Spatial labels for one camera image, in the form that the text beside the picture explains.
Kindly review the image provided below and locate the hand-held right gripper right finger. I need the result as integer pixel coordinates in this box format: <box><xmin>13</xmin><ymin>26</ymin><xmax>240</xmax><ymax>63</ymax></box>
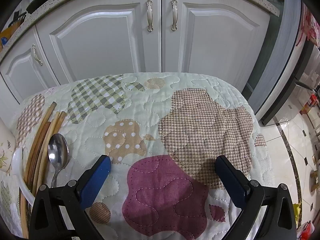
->
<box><xmin>215</xmin><ymin>155</ymin><xmax>297</xmax><ymax>240</ymax></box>

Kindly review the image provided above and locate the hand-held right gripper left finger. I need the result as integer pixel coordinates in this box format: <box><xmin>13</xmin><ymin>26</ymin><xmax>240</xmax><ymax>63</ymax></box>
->
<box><xmin>28</xmin><ymin>154</ymin><xmax>112</xmax><ymax>240</ymax></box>

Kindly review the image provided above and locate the metal spoon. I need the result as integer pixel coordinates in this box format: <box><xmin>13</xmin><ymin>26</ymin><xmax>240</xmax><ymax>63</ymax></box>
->
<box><xmin>47</xmin><ymin>133</ymin><xmax>70</xmax><ymax>188</ymax></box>

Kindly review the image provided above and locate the dark brown wooden chopstick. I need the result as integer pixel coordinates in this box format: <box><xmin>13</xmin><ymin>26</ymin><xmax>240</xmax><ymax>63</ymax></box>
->
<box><xmin>27</xmin><ymin>121</ymin><xmax>52</xmax><ymax>184</ymax></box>

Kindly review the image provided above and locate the white ceramic spoon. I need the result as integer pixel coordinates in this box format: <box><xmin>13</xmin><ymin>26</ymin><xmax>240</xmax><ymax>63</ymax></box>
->
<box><xmin>11</xmin><ymin>147</ymin><xmax>37</xmax><ymax>204</ymax></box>

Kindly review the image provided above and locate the floral utensil holder teal rim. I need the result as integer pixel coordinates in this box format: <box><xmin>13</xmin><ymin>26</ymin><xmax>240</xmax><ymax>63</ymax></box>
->
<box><xmin>0</xmin><ymin>117</ymin><xmax>17</xmax><ymax>174</ymax></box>

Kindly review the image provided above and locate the red plastic bag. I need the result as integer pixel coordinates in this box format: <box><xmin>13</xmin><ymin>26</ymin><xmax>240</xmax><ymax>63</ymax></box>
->
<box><xmin>299</xmin><ymin>221</ymin><xmax>315</xmax><ymax>240</ymax></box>

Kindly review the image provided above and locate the patchwork quilted cloth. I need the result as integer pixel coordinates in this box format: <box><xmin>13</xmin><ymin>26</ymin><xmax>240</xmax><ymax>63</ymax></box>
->
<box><xmin>0</xmin><ymin>72</ymin><xmax>275</xmax><ymax>240</ymax></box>

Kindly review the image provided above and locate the pink floral cloth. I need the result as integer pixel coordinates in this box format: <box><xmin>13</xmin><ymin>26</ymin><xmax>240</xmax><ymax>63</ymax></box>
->
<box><xmin>296</xmin><ymin>4</ymin><xmax>320</xmax><ymax>48</ymax></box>

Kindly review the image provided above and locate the metal cabinet handle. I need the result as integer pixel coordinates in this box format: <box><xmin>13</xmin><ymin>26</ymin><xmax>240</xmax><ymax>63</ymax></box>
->
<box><xmin>32</xmin><ymin>44</ymin><xmax>43</xmax><ymax>66</ymax></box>
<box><xmin>171</xmin><ymin>0</ymin><xmax>178</xmax><ymax>32</ymax></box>
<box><xmin>146</xmin><ymin>0</ymin><xmax>154</xmax><ymax>33</ymax></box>

